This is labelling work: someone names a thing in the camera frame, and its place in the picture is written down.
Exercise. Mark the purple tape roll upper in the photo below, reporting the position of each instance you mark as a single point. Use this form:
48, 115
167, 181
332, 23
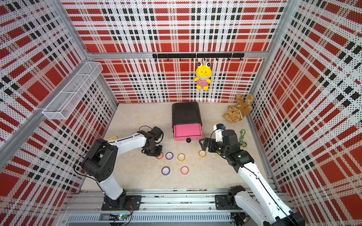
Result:
169, 155

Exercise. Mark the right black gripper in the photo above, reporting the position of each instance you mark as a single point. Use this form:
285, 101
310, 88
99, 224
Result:
212, 141

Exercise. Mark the yellow frog plush toy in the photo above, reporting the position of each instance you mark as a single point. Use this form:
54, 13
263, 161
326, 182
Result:
203, 76

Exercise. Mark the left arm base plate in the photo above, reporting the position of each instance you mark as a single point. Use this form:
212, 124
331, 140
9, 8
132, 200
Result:
128, 202

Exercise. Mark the purple tape roll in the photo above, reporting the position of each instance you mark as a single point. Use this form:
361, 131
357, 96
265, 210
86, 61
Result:
169, 155
165, 171

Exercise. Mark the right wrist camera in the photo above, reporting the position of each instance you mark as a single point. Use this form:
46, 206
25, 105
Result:
218, 131

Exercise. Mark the red tape roll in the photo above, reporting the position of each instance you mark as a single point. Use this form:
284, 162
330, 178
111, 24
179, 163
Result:
184, 170
160, 157

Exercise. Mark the purple tape roll lower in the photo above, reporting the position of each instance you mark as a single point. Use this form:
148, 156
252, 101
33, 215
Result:
165, 171

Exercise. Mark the orange tape roll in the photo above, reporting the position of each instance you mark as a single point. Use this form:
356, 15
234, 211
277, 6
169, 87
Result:
202, 154
181, 157

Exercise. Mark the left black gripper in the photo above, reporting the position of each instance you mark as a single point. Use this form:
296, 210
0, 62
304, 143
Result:
157, 154

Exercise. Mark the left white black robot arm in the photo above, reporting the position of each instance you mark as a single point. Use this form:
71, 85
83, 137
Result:
99, 164

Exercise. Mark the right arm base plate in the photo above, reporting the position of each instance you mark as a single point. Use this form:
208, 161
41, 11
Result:
222, 202

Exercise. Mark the white wire mesh shelf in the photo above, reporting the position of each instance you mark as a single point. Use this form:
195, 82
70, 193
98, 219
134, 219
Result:
64, 103

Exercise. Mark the brown teddy bear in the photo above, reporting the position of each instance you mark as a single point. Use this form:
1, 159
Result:
240, 110

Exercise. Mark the aluminium front rail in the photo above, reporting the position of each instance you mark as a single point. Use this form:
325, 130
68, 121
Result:
157, 207

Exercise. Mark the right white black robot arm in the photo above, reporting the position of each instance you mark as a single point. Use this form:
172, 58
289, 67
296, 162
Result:
265, 208

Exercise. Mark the black pink drawer cabinet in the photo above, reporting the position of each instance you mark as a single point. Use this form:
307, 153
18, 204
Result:
186, 121

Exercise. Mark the black hook rail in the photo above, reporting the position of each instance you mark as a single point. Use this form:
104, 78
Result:
197, 55

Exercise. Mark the green keychain toy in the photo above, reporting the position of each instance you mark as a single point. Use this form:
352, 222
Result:
242, 142

